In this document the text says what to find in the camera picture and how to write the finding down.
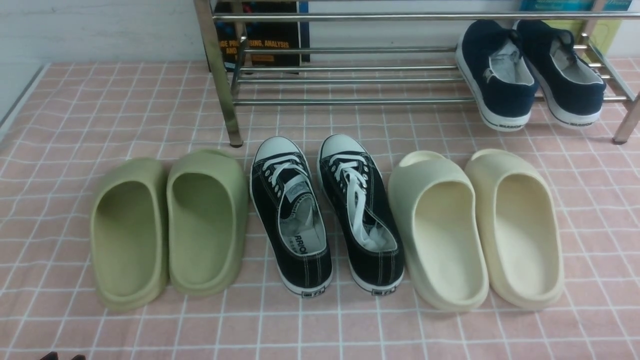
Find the pink checked tablecloth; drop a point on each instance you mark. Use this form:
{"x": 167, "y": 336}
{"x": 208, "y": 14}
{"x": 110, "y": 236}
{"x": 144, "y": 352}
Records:
{"x": 81, "y": 119}

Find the green slipper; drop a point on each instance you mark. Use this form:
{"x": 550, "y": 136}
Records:
{"x": 129, "y": 234}
{"x": 208, "y": 207}

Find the black canvas sneaker left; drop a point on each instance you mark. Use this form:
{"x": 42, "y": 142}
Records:
{"x": 282, "y": 191}

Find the yellow teal book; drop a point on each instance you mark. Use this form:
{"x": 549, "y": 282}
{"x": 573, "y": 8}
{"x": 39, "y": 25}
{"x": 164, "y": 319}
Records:
{"x": 604, "y": 31}

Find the green slipper left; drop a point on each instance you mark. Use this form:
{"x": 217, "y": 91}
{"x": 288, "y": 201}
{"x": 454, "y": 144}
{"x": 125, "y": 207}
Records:
{"x": 129, "y": 234}

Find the cream slipper left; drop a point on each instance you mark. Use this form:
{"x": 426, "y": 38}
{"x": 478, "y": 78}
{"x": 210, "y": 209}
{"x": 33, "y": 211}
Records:
{"x": 433, "y": 204}

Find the black canvas sneaker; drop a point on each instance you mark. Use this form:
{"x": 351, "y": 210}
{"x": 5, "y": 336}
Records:
{"x": 282, "y": 191}
{"x": 354, "y": 186}

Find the green slipper right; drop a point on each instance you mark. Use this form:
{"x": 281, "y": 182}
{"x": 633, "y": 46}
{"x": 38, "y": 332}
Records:
{"x": 208, "y": 207}

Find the navy slip-on shoe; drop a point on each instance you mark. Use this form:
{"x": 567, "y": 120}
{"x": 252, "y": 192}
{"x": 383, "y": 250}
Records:
{"x": 491, "y": 60}
{"x": 574, "y": 92}

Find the black canvas sneaker right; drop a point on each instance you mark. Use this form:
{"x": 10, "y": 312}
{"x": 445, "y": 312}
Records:
{"x": 354, "y": 186}

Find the steel shoe rack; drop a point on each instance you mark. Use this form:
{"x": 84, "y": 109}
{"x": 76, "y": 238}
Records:
{"x": 227, "y": 89}

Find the cream slipper right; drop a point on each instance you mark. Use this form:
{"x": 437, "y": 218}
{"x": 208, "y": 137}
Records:
{"x": 518, "y": 229}

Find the cream slipper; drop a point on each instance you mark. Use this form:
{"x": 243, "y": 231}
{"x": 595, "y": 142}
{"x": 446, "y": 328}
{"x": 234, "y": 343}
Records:
{"x": 518, "y": 229}
{"x": 433, "y": 204}

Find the black book with orange text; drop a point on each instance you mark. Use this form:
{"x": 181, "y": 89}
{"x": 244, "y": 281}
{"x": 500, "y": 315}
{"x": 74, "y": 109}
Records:
{"x": 266, "y": 35}

